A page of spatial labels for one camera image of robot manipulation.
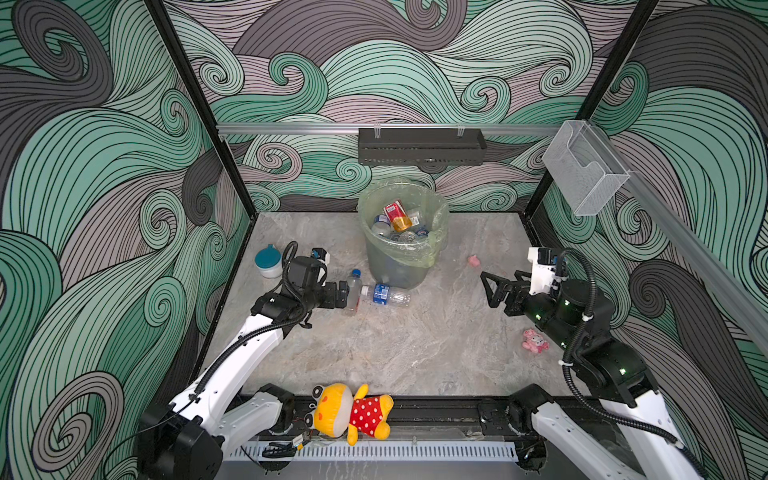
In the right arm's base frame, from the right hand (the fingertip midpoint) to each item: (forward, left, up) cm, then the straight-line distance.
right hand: (500, 275), depth 64 cm
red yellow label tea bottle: (+26, +22, -8) cm, 35 cm away
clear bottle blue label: (+9, +25, -26) cm, 37 cm away
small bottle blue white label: (+26, +26, -12) cm, 39 cm away
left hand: (+6, +39, -15) cm, 42 cm away
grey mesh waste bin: (+15, +22, -23) cm, 35 cm away
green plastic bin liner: (+34, +14, -8) cm, 38 cm away
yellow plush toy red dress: (-23, +37, -23) cm, 49 cm away
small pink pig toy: (+26, -6, -31) cm, 41 cm away
